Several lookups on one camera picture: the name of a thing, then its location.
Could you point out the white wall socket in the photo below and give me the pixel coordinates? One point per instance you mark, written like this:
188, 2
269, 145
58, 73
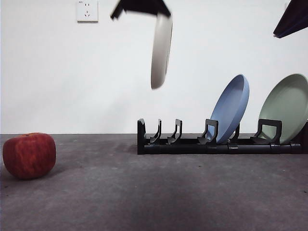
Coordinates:
87, 12

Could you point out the blue plate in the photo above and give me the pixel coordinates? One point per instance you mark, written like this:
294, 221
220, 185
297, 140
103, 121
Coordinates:
231, 108

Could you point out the cream yellow plate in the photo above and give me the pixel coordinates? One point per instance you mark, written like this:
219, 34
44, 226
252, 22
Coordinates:
160, 60

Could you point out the green plate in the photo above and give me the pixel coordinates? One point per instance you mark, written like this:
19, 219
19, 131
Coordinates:
286, 108

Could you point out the black plate rack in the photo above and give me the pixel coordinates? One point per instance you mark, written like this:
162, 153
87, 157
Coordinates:
183, 149

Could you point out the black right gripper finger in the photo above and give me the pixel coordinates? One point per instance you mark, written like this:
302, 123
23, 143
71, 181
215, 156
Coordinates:
163, 9
139, 6

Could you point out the red apple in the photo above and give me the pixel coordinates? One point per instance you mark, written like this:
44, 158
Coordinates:
29, 156

